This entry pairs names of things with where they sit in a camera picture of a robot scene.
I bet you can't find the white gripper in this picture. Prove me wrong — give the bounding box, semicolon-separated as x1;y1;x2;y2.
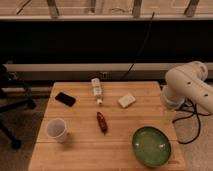
160;85;184;125

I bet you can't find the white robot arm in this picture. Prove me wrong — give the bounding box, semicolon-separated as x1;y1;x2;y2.
160;61;213;124

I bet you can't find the green ceramic bowl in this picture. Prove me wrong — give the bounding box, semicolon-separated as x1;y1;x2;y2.
132;126;171;168

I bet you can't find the white sponge block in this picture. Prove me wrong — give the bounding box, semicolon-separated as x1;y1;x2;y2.
118;93;136;108

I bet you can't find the white plastic bottle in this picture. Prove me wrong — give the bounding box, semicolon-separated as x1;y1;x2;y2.
91;78;103;105

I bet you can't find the black smartphone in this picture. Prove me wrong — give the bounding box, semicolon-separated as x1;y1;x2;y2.
55;92;76;107

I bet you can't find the translucent plastic cup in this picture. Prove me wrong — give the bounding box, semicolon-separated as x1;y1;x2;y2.
45;118;68;143

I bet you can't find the black office chair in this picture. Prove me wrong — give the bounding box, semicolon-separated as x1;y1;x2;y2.
0;64;36;150

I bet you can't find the black cable on floor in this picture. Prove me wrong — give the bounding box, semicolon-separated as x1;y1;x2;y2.
171;99;212;145

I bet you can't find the black hanging cable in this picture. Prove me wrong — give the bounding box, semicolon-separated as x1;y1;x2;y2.
119;11;156;82

